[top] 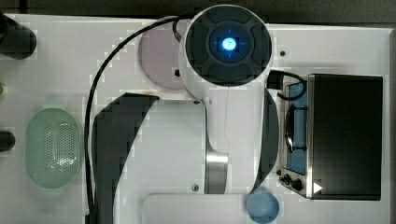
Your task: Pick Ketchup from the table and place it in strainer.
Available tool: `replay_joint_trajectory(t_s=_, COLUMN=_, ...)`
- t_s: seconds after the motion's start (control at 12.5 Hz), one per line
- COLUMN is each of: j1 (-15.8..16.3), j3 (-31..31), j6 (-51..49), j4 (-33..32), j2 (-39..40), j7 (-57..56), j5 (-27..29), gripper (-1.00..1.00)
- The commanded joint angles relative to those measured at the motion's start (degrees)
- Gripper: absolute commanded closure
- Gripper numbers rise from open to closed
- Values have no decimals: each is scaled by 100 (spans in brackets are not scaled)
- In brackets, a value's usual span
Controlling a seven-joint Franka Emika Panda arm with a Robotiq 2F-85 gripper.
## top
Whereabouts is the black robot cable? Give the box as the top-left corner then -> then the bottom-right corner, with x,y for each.
83,15 -> 191,218

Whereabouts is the black toaster oven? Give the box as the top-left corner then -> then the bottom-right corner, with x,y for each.
277,74 -> 383,201

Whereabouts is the purple round plate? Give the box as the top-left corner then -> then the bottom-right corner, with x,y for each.
138,22 -> 184,91

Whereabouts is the black cylinder cup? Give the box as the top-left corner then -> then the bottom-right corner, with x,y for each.
0,14 -> 36,60

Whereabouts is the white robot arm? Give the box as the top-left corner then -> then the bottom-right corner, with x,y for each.
90,5 -> 276,224

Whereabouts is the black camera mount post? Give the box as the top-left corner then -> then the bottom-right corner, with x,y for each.
0,131 -> 16,152

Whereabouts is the blue cup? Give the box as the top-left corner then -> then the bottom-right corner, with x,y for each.
247,190 -> 280,224

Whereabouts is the green perforated strainer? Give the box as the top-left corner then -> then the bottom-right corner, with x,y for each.
25,107 -> 83,189

